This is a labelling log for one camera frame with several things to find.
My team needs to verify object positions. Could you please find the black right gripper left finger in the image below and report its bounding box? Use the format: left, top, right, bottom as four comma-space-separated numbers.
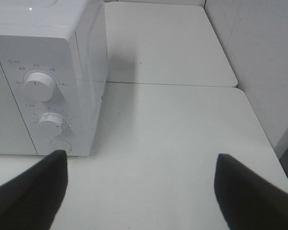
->
0, 150, 68, 230

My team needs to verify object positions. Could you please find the white microwave door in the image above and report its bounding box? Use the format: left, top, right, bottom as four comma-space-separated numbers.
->
0, 66, 36, 155

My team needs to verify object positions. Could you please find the white microwave oven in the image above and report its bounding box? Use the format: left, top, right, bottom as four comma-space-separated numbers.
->
0, 0, 108, 156

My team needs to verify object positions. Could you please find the white microwave knob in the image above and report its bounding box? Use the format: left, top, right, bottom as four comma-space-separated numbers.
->
38, 113, 65, 137
24, 72, 56, 102

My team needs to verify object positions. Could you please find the round white door button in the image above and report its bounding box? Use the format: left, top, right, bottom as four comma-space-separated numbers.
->
50, 139, 72, 153

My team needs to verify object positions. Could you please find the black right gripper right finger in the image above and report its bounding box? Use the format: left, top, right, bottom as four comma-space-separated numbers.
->
214, 154, 288, 230

